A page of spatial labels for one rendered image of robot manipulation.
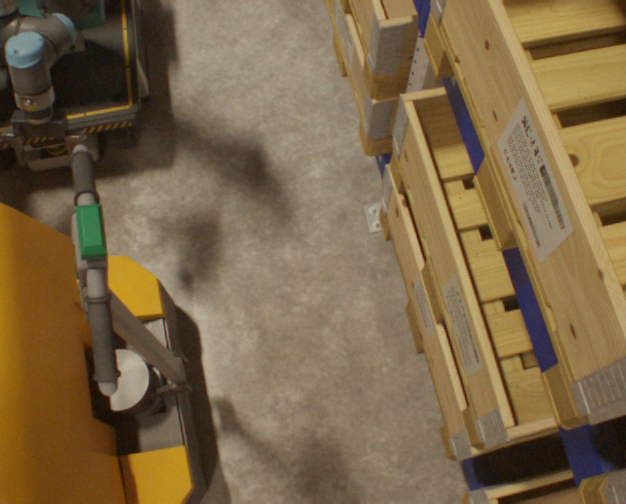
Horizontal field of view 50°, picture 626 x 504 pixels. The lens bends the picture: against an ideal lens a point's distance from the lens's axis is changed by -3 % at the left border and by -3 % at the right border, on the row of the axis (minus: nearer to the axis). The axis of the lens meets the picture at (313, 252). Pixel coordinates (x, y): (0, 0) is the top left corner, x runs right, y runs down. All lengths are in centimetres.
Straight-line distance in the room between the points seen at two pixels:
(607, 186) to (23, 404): 127
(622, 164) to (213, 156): 176
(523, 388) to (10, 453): 114
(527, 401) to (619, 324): 76
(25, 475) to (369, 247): 143
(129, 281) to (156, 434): 46
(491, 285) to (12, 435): 113
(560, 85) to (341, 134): 152
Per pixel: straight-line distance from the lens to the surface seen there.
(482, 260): 171
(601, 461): 124
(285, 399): 236
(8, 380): 164
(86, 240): 102
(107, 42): 264
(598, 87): 131
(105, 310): 106
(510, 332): 168
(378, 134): 220
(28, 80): 173
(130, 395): 198
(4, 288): 171
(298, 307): 242
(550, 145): 98
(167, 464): 204
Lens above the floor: 233
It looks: 70 degrees down
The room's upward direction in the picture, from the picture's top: 1 degrees counter-clockwise
